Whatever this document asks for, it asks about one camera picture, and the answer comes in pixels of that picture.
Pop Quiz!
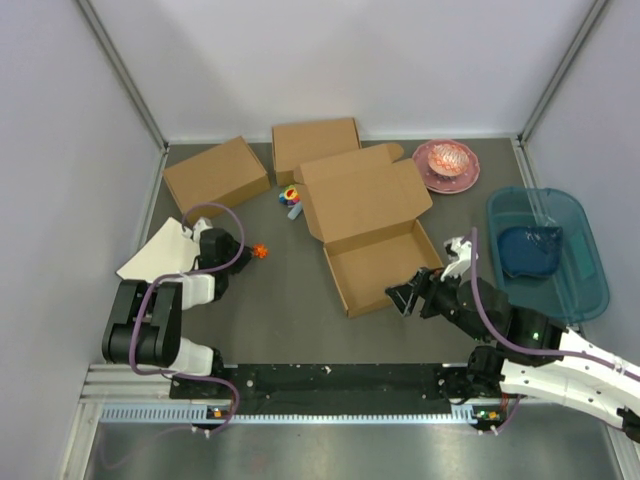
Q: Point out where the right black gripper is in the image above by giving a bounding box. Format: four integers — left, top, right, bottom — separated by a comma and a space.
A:
384, 261, 489, 344

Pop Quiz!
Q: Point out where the cardboard box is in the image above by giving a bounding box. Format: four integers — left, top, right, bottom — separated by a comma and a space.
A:
163, 137, 271, 225
271, 117, 361, 187
294, 143, 443, 318

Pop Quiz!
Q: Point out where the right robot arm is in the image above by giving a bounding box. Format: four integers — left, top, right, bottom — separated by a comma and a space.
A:
385, 268, 639, 441

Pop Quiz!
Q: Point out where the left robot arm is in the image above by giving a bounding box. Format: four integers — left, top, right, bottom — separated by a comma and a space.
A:
101, 227, 254, 397

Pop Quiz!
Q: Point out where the small orange toy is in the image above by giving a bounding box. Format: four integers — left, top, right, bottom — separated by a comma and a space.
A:
252, 244, 269, 259

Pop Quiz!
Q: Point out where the white square board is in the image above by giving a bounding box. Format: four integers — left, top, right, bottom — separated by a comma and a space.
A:
116, 218, 200, 283

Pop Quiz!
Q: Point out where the blue chalk stick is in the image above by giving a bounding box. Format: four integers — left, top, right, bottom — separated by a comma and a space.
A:
287, 202, 303, 220

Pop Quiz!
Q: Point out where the rainbow flower plush left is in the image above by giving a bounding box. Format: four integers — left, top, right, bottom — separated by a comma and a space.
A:
278, 185, 300, 208

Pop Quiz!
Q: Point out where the pink plate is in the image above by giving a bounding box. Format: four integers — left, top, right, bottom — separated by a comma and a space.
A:
412, 139, 480, 195

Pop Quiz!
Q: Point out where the dark blue dish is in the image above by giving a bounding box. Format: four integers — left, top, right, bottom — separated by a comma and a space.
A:
497, 226, 564, 278

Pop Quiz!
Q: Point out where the teal plastic bin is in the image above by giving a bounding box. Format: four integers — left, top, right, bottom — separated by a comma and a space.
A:
486, 187, 609, 324

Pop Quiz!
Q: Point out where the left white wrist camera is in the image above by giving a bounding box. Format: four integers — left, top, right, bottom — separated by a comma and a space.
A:
182, 217, 213, 244

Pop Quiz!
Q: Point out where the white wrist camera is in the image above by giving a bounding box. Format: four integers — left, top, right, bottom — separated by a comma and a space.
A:
182, 217, 213, 244
440, 236, 473, 281

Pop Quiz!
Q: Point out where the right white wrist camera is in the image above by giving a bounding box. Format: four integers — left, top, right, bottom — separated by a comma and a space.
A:
440, 236, 473, 281

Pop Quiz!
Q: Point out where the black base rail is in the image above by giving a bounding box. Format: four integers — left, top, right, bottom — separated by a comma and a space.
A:
169, 362, 506, 406

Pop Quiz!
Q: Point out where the grey slotted cable duct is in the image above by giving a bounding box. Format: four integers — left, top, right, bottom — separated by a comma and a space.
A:
99, 404, 503, 425

